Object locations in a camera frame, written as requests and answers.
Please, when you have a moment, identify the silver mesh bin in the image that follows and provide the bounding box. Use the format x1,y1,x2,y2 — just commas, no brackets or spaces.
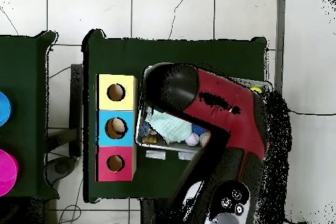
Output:
134,65,273,154

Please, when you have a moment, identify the wooden three-hole box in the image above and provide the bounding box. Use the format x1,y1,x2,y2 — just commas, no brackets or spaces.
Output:
95,73,138,183

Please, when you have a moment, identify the mint waffle cloth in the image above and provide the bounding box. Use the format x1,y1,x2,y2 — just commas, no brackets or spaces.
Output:
144,109,193,143

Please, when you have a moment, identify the blue spiky ball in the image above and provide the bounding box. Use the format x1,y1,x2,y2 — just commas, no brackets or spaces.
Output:
191,123,208,135

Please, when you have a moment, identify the white baseball toy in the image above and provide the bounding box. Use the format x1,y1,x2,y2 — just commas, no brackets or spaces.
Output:
184,132,200,146

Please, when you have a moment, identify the grey tape strip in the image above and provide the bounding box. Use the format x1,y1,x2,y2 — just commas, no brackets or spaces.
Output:
178,151,196,161
145,149,167,161

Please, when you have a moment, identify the silver drink can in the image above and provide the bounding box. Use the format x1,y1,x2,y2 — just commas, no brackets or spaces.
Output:
199,131,211,147

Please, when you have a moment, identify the dark green tablecloth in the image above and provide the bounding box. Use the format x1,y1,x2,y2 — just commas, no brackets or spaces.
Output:
82,28,268,204

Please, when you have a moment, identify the green cloth side table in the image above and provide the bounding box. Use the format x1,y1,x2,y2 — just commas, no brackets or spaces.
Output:
0,30,60,200

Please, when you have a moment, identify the blue bowl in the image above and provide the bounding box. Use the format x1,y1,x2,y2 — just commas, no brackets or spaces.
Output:
0,91,13,127

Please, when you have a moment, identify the magenta bowl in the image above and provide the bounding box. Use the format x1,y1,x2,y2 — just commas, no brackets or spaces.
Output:
0,148,19,198

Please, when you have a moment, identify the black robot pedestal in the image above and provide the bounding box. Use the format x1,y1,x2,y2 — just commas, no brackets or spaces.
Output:
140,198,171,224

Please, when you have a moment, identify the black cable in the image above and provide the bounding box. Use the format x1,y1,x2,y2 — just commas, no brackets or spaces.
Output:
287,108,336,117

